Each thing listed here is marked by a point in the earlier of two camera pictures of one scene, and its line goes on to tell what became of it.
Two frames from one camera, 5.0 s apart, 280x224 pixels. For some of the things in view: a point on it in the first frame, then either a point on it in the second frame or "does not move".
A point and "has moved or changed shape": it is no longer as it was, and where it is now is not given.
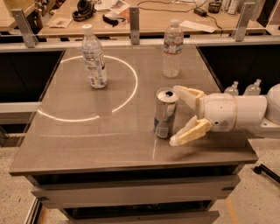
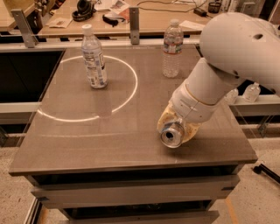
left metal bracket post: (30, 38) does not move
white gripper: (219, 111) → (190, 105)
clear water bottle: (172, 46) does not move
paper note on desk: (59, 22) does not move
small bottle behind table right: (254, 89) does not move
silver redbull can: (165, 112) has moved or changed shape
